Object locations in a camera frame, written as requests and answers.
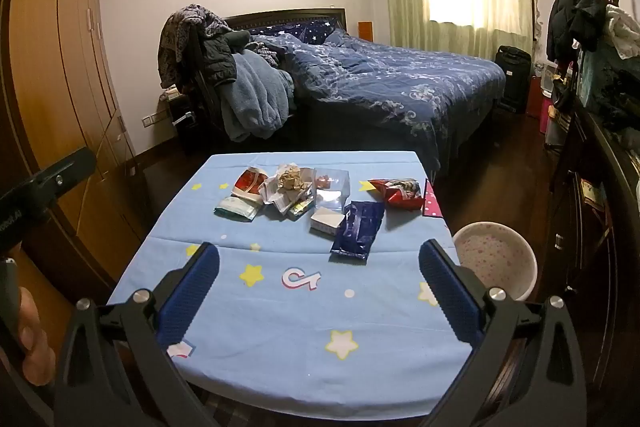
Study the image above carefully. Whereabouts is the black suitcase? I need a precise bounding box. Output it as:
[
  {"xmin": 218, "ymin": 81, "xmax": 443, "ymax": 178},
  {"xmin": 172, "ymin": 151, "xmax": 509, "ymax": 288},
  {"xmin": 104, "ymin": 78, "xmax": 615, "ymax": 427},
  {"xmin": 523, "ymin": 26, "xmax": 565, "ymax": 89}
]
[{"xmin": 495, "ymin": 46, "xmax": 532, "ymax": 114}]

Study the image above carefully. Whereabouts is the dark wooden headboard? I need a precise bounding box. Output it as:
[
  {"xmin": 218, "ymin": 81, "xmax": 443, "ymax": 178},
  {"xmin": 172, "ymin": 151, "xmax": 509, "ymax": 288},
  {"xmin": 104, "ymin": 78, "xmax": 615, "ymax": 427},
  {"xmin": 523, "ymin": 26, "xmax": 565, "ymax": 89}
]
[{"xmin": 220, "ymin": 8, "xmax": 347, "ymax": 32}]

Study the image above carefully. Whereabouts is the clear plastic bag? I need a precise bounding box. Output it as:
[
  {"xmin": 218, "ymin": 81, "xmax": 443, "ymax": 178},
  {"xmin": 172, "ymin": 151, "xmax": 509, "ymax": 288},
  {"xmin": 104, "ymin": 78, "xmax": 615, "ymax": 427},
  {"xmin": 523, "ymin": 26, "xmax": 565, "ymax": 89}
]
[{"xmin": 312, "ymin": 167, "xmax": 352, "ymax": 212}]

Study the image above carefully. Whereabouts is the small white box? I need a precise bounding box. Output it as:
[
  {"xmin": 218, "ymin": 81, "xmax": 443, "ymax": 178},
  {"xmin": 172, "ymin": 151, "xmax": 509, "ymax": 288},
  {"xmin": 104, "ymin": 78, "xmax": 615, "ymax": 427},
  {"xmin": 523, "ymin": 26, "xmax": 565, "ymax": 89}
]
[{"xmin": 309, "ymin": 208, "xmax": 346, "ymax": 235}]

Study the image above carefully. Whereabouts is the dark nightstand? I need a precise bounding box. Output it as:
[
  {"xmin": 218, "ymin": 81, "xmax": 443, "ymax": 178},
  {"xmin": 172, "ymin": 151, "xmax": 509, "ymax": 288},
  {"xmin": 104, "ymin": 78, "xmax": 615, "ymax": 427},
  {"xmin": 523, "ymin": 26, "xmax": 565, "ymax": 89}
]
[{"xmin": 167, "ymin": 94, "xmax": 206, "ymax": 152}]

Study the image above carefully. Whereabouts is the dark bed frame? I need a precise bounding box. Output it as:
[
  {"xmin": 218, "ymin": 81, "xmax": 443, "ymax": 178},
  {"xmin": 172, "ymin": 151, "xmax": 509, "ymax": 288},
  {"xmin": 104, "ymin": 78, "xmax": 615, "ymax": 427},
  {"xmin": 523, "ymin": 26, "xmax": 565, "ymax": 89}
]
[{"xmin": 285, "ymin": 97, "xmax": 501, "ymax": 172}]

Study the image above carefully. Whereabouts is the teal fabric bag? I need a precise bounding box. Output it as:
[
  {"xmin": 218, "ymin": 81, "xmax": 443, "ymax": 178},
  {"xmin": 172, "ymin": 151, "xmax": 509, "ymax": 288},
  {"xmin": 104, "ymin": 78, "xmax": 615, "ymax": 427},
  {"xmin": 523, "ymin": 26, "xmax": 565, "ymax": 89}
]
[{"xmin": 577, "ymin": 49, "xmax": 608, "ymax": 108}]

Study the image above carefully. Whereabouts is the grey-blue fleece blanket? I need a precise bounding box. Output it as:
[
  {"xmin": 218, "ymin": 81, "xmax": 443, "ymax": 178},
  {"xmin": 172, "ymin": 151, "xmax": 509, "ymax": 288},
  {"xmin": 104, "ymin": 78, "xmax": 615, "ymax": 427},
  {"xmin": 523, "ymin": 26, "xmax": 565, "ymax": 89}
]
[{"xmin": 220, "ymin": 52, "xmax": 296, "ymax": 142}]

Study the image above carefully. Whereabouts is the dark wooden cabinet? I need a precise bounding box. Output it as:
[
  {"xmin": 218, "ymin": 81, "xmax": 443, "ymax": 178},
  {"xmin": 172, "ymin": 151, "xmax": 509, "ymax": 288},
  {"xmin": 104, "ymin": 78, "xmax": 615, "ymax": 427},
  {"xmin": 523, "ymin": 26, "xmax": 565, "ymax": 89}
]
[{"xmin": 542, "ymin": 97, "xmax": 640, "ymax": 388}]

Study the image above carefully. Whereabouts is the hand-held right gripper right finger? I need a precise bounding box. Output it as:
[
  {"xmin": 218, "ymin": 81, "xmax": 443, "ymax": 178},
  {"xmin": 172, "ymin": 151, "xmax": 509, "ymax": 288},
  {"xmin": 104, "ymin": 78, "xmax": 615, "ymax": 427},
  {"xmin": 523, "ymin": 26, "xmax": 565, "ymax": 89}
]
[{"xmin": 418, "ymin": 239, "xmax": 587, "ymax": 427}]

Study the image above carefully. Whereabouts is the dark padded jacket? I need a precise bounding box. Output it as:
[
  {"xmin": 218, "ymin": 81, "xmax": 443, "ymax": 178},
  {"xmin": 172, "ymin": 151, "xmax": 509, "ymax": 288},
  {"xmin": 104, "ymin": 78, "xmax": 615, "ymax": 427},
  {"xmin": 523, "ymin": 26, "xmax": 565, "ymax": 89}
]
[{"xmin": 200, "ymin": 29, "xmax": 251, "ymax": 85}]

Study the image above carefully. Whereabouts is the red snack packet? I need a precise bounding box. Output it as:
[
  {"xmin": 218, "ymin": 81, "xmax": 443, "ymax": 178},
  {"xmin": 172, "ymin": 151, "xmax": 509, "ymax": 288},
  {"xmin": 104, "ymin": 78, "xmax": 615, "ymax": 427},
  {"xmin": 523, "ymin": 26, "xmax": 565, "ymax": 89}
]
[{"xmin": 367, "ymin": 178, "xmax": 426, "ymax": 208}]

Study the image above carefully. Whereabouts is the grey knit garment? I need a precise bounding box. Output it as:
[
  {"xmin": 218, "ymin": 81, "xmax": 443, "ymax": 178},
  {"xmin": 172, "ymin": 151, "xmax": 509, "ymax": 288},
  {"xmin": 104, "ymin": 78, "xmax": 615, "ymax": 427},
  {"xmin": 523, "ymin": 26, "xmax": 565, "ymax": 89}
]
[{"xmin": 250, "ymin": 41, "xmax": 282, "ymax": 68}]

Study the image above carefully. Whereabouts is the blue star print tablecloth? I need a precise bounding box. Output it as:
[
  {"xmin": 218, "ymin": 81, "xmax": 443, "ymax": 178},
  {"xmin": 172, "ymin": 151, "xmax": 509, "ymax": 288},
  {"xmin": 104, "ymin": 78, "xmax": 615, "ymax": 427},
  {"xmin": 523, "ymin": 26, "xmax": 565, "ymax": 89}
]
[{"xmin": 106, "ymin": 151, "xmax": 493, "ymax": 420}]

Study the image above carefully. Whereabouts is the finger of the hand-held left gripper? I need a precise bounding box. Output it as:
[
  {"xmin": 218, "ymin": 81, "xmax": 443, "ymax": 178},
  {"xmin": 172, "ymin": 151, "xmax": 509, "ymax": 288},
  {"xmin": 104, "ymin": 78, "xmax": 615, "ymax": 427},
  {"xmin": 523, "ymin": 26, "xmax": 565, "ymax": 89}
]
[{"xmin": 27, "ymin": 147, "xmax": 97, "ymax": 208}]

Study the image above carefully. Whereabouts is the red box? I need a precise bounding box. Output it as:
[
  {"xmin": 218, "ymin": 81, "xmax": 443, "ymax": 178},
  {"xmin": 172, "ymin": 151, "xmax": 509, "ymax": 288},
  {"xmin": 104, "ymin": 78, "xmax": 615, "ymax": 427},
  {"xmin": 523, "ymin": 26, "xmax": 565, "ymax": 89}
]
[{"xmin": 525, "ymin": 76, "xmax": 543, "ymax": 118}]

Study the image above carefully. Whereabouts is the colourful snack wrapper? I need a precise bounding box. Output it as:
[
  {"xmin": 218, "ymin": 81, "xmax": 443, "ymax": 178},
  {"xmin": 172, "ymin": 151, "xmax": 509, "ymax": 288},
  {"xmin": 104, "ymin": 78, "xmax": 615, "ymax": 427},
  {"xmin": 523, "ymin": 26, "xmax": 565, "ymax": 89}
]
[{"xmin": 287, "ymin": 198, "xmax": 316, "ymax": 219}]

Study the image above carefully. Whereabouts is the long black coat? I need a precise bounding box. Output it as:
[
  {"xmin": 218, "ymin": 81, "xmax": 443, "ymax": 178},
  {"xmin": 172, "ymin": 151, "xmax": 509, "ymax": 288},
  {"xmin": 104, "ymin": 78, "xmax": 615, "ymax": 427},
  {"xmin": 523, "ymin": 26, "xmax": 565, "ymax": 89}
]
[{"xmin": 546, "ymin": 0, "xmax": 586, "ymax": 62}]

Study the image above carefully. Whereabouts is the bed with blue duvet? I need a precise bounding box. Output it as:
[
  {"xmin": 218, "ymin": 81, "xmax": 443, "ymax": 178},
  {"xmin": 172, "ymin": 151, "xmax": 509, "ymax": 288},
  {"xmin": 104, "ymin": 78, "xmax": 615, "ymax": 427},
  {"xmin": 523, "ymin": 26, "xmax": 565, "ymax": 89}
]
[{"xmin": 245, "ymin": 29, "xmax": 507, "ymax": 162}]

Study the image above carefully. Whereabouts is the red and white paper cup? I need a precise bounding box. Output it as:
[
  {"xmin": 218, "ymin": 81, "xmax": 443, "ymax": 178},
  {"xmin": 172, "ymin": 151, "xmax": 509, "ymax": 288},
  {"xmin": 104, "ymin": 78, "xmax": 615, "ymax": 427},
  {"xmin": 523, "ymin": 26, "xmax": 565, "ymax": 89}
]
[{"xmin": 232, "ymin": 168, "xmax": 268, "ymax": 202}]

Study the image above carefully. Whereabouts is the blue star print pillow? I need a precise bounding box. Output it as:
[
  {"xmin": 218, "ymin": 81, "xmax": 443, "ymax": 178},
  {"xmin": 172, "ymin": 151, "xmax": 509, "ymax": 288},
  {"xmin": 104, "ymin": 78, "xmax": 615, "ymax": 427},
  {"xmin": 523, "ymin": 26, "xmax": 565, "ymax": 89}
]
[{"xmin": 248, "ymin": 19, "xmax": 346, "ymax": 45}]

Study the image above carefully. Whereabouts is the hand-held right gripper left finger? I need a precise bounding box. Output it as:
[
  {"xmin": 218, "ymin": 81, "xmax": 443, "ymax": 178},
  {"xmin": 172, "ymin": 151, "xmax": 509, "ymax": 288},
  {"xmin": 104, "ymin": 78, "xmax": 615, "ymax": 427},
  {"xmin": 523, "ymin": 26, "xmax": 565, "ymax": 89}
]
[{"xmin": 54, "ymin": 242, "xmax": 221, "ymax": 427}]

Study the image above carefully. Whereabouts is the short black coat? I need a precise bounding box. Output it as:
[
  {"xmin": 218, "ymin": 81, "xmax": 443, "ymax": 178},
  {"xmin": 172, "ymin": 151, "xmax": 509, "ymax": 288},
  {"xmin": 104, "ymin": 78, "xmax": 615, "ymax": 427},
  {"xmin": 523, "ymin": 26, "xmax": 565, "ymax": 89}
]
[{"xmin": 570, "ymin": 0, "xmax": 608, "ymax": 52}]

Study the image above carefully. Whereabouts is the white pink-dotted basin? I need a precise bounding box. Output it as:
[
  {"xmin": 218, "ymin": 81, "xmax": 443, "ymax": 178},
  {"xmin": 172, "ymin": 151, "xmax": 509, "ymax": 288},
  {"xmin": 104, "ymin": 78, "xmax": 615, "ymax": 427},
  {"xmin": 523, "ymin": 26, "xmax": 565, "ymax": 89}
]
[{"xmin": 451, "ymin": 222, "xmax": 538, "ymax": 303}]

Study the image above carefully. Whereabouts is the white paper wrapper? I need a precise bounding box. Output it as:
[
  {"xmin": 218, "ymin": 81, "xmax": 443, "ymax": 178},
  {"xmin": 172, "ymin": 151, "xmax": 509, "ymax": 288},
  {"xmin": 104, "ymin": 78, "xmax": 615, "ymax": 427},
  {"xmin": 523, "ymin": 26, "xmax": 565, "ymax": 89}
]
[{"xmin": 259, "ymin": 174, "xmax": 316, "ymax": 214}]

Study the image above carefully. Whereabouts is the person's left hand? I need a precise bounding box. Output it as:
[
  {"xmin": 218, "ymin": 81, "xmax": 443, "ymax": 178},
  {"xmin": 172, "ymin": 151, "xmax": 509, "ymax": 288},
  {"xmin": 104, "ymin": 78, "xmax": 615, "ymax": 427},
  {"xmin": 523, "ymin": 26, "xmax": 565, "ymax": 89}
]
[{"xmin": 15, "ymin": 287, "xmax": 57, "ymax": 388}]

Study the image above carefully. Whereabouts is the brown wooden wardrobe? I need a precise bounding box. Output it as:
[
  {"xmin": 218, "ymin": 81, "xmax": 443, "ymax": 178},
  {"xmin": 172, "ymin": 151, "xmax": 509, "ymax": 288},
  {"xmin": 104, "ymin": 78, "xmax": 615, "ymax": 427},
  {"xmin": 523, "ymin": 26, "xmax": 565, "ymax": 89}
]
[{"xmin": 0, "ymin": 0, "xmax": 151, "ymax": 288}]

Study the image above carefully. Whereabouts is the dark blue snack packet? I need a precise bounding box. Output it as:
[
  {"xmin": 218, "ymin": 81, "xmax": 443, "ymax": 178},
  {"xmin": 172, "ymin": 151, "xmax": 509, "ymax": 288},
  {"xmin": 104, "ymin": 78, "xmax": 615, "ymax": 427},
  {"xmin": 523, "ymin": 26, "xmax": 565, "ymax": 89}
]
[{"xmin": 330, "ymin": 201, "xmax": 385, "ymax": 262}]

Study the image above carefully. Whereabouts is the teal and white tissue packet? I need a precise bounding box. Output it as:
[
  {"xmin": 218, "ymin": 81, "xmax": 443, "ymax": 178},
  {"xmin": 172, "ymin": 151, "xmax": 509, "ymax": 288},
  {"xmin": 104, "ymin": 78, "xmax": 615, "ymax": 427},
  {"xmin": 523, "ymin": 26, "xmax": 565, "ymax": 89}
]
[{"xmin": 214, "ymin": 196, "xmax": 261, "ymax": 222}]

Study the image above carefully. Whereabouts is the white garment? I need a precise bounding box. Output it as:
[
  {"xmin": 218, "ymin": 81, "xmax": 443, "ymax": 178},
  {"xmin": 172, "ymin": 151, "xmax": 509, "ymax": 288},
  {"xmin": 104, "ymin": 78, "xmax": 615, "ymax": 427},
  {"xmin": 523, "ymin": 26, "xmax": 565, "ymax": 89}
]
[{"xmin": 605, "ymin": 4, "xmax": 640, "ymax": 60}]

